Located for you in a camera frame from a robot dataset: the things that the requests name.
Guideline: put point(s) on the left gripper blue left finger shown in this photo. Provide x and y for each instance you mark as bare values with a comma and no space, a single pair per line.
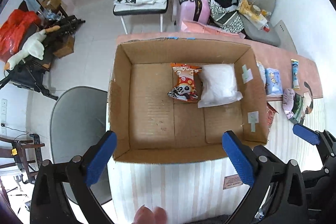
97,157

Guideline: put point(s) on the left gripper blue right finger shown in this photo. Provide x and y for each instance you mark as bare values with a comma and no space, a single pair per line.
241,156

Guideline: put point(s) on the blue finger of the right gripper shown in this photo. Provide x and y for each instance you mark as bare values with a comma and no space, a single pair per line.
306,134

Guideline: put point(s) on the green patterned packet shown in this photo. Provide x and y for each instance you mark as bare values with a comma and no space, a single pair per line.
298,110

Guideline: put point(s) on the mauve cloth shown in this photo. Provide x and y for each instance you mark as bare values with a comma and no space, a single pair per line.
288,102

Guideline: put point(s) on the red snack packet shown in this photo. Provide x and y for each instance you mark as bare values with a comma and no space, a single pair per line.
271,112

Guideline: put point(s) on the light blue tissue pack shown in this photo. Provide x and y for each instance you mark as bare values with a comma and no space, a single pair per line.
273,82

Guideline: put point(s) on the blue Nestle milk powder pouch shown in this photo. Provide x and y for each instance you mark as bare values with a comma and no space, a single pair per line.
294,70

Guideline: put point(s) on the white soft plastic bag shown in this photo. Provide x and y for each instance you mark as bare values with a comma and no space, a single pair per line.
219,85

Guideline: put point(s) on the orange panda snack bag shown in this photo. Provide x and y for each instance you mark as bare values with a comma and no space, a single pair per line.
185,89

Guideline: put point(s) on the person's fingertips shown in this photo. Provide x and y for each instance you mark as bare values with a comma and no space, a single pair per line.
146,216

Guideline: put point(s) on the pink striped cat mat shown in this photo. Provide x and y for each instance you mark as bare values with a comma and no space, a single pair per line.
195,190

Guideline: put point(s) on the grey round chair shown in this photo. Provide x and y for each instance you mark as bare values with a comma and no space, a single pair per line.
78,121

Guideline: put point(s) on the small brown cardboard box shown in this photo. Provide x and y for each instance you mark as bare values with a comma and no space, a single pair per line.
64,47

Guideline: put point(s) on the yellow white snack bag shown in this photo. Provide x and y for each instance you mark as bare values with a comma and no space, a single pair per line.
258,17

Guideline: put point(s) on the white goose plush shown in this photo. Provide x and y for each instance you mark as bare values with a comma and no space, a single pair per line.
32,47

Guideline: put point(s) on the grey floor chair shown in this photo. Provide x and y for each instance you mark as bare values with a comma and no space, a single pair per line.
270,37

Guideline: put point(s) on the pink folded cloth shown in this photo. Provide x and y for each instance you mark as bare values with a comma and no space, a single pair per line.
196,27

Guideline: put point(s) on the white black chair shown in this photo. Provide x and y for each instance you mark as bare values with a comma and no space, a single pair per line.
124,8

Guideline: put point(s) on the red plastic bag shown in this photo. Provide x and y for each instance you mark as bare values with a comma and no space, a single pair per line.
13,31

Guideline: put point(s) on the black white patterned bag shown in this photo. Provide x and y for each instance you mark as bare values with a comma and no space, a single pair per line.
224,14

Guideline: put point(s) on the pink suitcase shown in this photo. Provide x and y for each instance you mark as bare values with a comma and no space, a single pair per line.
193,10

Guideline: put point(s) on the black stroller frame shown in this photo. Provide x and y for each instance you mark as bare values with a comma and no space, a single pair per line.
29,73

